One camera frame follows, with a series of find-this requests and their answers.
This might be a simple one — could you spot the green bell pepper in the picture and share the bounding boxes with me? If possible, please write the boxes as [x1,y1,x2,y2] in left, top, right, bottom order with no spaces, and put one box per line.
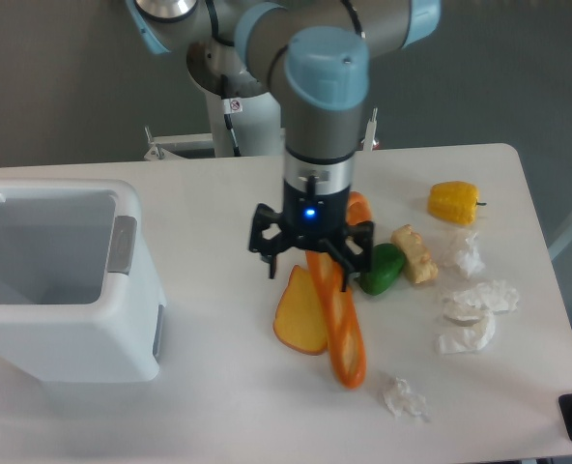
[358,243,406,296]

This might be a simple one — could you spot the beige bread block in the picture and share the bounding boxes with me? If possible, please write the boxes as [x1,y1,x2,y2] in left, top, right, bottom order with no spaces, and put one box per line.
[390,224,439,285]

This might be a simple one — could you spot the crumpled white tissue lower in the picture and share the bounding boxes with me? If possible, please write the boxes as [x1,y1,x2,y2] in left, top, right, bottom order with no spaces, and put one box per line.
[435,312,496,355]

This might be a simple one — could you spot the yellow bell pepper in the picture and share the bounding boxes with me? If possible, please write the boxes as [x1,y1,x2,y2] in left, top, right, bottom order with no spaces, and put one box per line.
[427,181,487,225]

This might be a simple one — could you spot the white metal base frame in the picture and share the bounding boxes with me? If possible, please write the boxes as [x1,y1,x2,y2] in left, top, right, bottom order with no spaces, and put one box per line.
[144,106,381,161]

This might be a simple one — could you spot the white plastic bin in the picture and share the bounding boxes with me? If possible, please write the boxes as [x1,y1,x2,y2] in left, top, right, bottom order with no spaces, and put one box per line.
[0,178,166,383]

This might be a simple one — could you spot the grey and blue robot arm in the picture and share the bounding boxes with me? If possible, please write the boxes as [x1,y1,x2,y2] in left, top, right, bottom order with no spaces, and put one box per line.
[127,1,442,279]

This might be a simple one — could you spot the crumpled white tissue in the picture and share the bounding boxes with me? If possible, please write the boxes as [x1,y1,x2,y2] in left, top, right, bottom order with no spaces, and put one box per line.
[440,230,485,279]
[435,312,496,355]
[440,280,520,324]

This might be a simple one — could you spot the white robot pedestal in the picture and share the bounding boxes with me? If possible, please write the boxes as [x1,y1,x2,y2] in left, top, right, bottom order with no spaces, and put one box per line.
[186,37,287,159]

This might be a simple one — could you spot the long orange baguette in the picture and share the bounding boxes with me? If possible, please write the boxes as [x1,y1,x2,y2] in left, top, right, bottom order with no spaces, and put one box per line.
[305,251,367,390]

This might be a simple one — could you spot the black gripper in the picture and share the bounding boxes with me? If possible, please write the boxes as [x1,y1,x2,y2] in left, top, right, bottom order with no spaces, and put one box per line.
[248,154,375,292]

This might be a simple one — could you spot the small crumpled tissue front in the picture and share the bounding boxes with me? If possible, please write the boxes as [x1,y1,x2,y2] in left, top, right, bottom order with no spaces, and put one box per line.
[382,377,430,421]

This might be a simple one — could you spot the crumpled white tissue upper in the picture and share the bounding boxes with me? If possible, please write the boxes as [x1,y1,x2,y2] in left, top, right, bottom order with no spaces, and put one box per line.
[440,230,485,279]

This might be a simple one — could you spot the round orange bread roll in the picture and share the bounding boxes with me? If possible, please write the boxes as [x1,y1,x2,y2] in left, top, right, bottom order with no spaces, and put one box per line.
[346,191,373,226]

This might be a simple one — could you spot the orange toast slice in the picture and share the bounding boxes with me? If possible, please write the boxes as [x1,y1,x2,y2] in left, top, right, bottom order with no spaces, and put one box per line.
[272,265,328,356]

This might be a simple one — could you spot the crumpled white tissue middle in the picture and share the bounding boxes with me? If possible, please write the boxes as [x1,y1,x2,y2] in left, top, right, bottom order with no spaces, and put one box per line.
[440,280,520,324]

